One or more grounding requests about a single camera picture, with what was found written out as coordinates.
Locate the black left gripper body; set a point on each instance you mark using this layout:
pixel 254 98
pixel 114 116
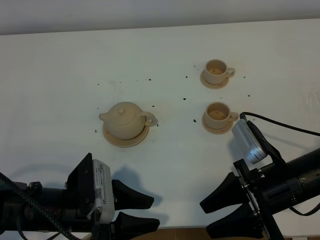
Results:
pixel 80 196

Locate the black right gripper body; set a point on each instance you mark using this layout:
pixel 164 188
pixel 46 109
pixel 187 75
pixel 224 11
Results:
pixel 250 180

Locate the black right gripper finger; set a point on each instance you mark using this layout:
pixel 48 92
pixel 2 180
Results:
pixel 228 193
pixel 240 223

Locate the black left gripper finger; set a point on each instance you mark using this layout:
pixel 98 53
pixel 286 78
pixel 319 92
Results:
pixel 127 227
pixel 127 198

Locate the beige ceramic teapot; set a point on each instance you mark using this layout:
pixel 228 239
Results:
pixel 126 120

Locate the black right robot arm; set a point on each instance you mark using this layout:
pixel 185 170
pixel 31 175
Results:
pixel 289 184

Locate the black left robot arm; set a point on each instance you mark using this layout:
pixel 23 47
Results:
pixel 34 208

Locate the large beige teapot saucer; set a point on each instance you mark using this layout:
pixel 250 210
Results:
pixel 124 143

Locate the near beige cup saucer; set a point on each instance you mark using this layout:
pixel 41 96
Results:
pixel 221 131

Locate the beige cup saucer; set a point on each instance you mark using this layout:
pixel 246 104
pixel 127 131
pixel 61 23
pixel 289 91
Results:
pixel 221 131
pixel 212 86

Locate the near beige teacup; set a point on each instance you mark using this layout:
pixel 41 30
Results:
pixel 218 116

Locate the beige teacup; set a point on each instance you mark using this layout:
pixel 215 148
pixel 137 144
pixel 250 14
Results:
pixel 217 72
pixel 218 116

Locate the far beige cup saucer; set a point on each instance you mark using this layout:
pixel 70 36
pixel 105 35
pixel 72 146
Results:
pixel 212 86

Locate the far beige teacup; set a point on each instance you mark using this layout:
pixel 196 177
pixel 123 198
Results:
pixel 217 72

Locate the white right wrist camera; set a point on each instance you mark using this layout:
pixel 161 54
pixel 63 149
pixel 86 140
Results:
pixel 247 142

